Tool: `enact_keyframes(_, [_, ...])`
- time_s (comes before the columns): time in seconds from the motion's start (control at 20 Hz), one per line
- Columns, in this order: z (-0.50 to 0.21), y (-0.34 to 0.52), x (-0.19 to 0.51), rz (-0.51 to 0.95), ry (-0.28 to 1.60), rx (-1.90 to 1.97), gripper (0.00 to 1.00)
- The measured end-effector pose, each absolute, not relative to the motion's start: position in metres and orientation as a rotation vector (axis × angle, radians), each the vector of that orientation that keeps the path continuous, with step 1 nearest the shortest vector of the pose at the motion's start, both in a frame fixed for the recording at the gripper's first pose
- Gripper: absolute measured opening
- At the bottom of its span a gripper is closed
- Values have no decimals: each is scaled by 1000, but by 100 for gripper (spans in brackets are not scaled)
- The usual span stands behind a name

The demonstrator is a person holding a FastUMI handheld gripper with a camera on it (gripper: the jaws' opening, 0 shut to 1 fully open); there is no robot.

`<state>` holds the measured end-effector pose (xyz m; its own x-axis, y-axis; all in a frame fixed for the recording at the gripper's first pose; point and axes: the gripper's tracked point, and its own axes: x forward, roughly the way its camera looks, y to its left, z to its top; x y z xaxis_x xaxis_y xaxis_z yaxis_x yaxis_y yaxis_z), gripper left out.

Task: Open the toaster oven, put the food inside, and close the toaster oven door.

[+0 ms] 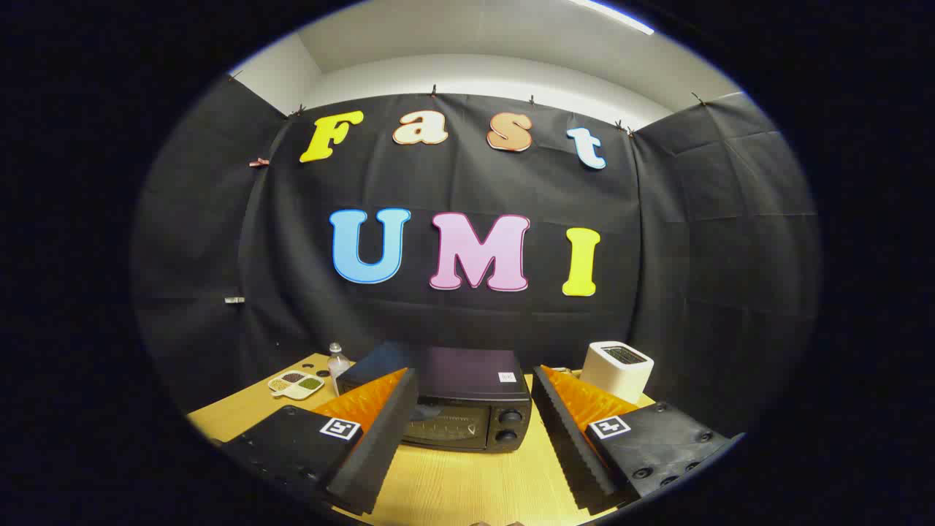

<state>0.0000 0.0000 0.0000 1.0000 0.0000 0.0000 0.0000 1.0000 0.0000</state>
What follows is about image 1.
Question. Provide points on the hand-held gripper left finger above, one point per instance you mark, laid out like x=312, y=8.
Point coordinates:
x=380, y=446

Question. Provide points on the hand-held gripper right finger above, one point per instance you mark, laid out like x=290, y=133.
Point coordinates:
x=566, y=438

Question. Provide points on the black toaster oven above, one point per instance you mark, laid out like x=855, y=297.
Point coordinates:
x=467, y=372

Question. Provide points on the white toaster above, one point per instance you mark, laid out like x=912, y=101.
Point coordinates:
x=613, y=376

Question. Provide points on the clear plastic bottle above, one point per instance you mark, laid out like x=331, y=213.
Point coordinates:
x=337, y=367

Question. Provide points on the divided white spice dish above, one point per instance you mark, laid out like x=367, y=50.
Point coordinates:
x=292, y=388

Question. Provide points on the black backdrop cloth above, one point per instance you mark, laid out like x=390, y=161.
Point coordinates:
x=467, y=183

